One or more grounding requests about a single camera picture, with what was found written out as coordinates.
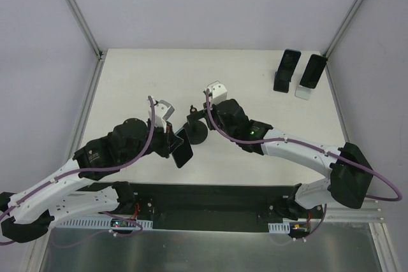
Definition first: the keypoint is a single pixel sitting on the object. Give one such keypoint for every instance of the blue-edged black phone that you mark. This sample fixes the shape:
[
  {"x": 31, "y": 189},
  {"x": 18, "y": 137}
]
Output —
[
  {"x": 288, "y": 65},
  {"x": 183, "y": 152}
]

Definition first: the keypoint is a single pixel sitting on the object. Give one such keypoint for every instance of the aluminium frame post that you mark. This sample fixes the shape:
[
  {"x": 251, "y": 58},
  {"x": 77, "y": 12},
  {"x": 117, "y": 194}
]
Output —
[
  {"x": 85, "y": 29},
  {"x": 343, "y": 27}
]

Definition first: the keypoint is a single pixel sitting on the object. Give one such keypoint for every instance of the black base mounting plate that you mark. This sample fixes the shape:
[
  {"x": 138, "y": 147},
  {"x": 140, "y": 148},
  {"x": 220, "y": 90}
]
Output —
[{"x": 248, "y": 209}]

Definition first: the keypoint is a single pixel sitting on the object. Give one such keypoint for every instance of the black round-base phone stand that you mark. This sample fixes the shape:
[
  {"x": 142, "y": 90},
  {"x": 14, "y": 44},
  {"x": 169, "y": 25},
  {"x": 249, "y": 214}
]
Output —
[{"x": 196, "y": 130}]

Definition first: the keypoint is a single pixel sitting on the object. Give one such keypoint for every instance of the left white cable duct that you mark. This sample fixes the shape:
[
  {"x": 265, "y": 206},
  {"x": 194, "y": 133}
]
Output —
[{"x": 98, "y": 223}]

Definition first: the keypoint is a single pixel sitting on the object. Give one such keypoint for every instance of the white cable duct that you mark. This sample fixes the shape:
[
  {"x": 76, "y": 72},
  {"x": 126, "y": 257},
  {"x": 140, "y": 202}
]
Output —
[
  {"x": 289, "y": 227},
  {"x": 98, "y": 223}
]

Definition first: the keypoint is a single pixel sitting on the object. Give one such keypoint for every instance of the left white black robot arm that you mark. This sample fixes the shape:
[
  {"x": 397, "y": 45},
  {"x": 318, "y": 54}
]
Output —
[{"x": 28, "y": 215}]

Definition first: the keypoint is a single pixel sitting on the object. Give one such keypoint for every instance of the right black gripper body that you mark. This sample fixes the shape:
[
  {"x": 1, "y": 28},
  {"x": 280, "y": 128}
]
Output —
[{"x": 208, "y": 111}]

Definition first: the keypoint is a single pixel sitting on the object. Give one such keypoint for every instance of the left aluminium frame post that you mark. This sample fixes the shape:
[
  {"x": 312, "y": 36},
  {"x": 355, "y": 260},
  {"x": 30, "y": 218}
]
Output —
[{"x": 85, "y": 29}]

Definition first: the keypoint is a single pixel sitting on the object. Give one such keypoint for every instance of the silver phone stand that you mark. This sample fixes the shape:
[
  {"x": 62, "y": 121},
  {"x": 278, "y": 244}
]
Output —
[{"x": 304, "y": 93}]

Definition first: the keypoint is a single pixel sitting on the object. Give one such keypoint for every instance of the aluminium front rail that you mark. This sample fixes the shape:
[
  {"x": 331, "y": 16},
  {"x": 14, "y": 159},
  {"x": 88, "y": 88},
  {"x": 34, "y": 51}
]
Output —
[{"x": 370, "y": 212}]

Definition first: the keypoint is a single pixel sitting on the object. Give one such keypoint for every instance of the right aluminium frame post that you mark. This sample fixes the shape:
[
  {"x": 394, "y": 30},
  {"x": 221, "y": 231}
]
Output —
[{"x": 343, "y": 27}]

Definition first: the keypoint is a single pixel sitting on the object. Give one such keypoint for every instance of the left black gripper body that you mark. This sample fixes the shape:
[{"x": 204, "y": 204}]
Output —
[{"x": 172, "y": 140}]

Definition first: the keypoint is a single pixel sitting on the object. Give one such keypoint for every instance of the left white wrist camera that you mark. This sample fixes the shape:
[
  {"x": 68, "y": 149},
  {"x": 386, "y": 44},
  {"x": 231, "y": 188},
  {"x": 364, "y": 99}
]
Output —
[{"x": 163, "y": 110}]

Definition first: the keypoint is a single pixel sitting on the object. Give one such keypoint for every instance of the right white cable duct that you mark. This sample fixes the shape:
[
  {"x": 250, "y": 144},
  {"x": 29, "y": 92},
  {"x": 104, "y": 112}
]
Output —
[{"x": 289, "y": 227}]

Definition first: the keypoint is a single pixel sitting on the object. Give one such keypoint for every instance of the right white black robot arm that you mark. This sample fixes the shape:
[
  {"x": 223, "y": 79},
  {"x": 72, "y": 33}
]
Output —
[{"x": 343, "y": 180}]

